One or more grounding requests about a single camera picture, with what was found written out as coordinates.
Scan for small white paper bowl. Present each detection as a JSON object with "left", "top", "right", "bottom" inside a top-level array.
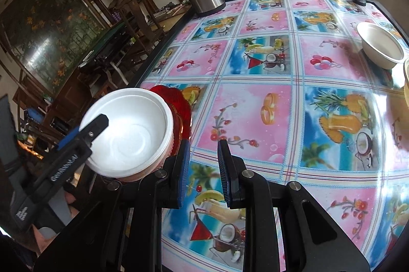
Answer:
[{"left": 80, "top": 88, "right": 174, "bottom": 182}]

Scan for large red scalloped plate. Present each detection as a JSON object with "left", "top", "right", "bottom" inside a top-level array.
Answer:
[{"left": 150, "top": 85, "right": 192, "bottom": 156}]

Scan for large cream plastic bowl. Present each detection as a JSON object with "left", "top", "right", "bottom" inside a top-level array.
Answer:
[{"left": 403, "top": 57, "right": 409, "bottom": 89}]

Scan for large white paper bowl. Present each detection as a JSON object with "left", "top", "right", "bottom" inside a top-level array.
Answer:
[{"left": 356, "top": 22, "right": 404, "bottom": 70}]

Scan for green mahjong table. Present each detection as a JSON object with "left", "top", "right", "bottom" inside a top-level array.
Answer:
[{"left": 78, "top": 21, "right": 129, "bottom": 70}]

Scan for dark wooden chair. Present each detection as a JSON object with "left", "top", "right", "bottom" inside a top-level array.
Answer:
[{"left": 108, "top": 0, "right": 166, "bottom": 55}]

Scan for colourful picture tablecloth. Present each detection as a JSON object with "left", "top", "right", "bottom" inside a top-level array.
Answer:
[{"left": 134, "top": 0, "right": 408, "bottom": 271}]

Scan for floral wall painting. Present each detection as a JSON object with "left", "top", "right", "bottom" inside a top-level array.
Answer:
[{"left": 1, "top": 0, "right": 105, "bottom": 95}]

